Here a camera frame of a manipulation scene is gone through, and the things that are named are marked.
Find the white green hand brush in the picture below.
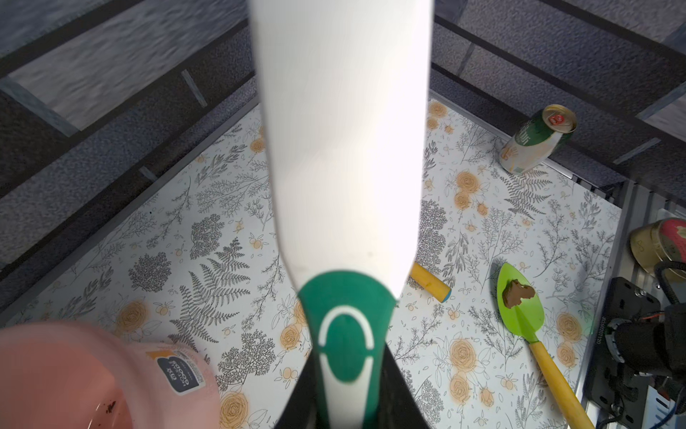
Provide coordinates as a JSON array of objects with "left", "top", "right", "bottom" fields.
[{"left": 249, "top": 1, "right": 433, "bottom": 428}]

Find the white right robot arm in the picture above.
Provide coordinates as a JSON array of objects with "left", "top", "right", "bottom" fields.
[{"left": 389, "top": 264, "right": 685, "bottom": 428}]

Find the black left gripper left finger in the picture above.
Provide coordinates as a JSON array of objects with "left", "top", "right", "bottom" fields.
[{"left": 274, "top": 356, "right": 317, "bottom": 429}]

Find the pink plastic bucket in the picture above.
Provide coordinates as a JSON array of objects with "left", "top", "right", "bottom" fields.
[{"left": 1, "top": 322, "right": 220, "bottom": 428}]

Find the round red gold tin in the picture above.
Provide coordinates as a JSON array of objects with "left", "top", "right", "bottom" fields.
[{"left": 629, "top": 217, "right": 685, "bottom": 276}]

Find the green trowel yellow blue handle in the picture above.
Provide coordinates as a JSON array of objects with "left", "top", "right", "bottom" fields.
[{"left": 409, "top": 262, "right": 451, "bottom": 303}]

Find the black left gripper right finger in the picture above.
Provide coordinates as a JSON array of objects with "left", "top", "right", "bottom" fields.
[{"left": 377, "top": 346, "right": 429, "bottom": 429}]

